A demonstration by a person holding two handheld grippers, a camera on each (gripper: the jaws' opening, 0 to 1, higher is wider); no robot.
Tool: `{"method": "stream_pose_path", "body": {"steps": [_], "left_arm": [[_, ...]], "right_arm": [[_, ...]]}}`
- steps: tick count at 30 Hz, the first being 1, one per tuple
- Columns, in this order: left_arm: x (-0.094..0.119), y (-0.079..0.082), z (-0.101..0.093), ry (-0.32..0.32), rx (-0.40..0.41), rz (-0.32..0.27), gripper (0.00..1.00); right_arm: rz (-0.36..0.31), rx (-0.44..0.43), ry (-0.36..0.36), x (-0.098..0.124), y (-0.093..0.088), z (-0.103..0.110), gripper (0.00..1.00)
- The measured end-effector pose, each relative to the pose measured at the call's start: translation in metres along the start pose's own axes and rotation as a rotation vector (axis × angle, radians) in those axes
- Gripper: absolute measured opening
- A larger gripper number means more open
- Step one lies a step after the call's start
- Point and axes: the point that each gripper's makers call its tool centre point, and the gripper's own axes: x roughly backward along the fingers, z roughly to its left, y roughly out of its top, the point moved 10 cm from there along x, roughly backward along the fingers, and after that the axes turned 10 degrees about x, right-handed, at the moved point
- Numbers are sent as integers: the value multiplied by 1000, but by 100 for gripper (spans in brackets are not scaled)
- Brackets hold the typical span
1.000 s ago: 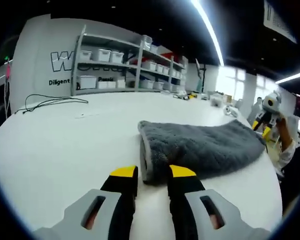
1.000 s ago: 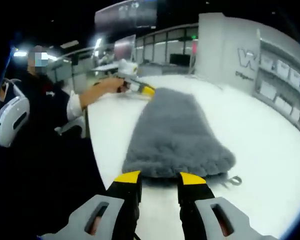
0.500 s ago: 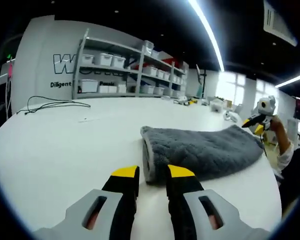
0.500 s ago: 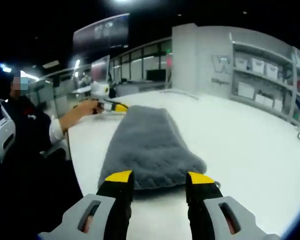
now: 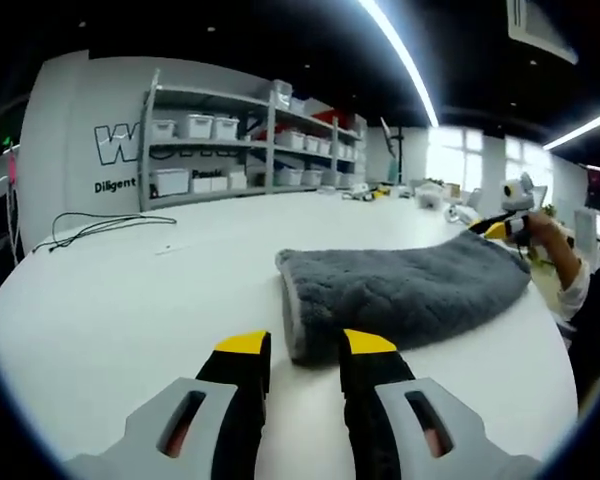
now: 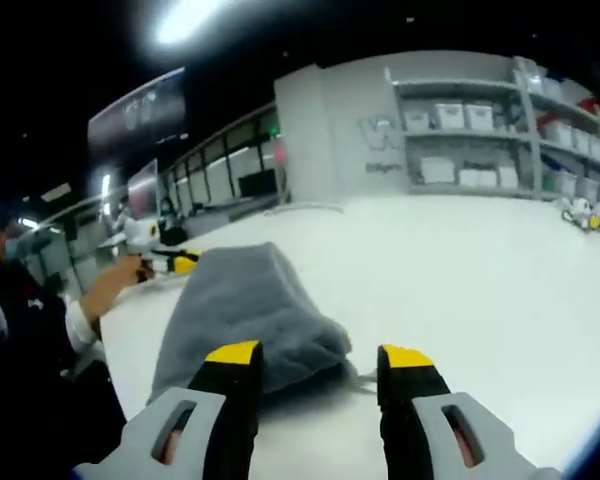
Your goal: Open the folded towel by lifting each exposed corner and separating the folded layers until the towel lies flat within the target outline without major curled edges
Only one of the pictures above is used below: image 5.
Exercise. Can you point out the person's right hand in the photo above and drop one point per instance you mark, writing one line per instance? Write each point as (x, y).
(542, 232)

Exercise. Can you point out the long ceiling light strip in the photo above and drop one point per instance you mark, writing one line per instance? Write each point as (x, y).
(405, 55)

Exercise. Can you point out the clear plastic container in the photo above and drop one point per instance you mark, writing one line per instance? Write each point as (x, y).
(429, 196)

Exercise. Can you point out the teal board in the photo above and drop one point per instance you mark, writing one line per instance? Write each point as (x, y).
(392, 172)

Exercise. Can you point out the grey fluffy towel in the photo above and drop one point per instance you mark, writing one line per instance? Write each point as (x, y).
(405, 290)

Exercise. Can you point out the short ceiling light strip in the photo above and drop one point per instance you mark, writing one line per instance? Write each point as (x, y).
(580, 130)

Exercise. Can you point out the white ceiling air conditioner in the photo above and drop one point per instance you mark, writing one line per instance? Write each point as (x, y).
(540, 25)

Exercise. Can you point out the row of white storage boxes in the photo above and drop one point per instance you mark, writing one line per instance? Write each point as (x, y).
(200, 125)

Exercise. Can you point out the grey metal shelving rack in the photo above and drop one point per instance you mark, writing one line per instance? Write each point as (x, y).
(271, 150)

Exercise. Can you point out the black tripod stand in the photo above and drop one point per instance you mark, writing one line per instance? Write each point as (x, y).
(399, 150)

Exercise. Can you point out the yellow black tool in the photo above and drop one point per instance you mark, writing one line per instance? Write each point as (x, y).
(382, 192)

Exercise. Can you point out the bright window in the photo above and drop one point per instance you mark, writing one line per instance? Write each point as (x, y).
(527, 170)
(455, 160)

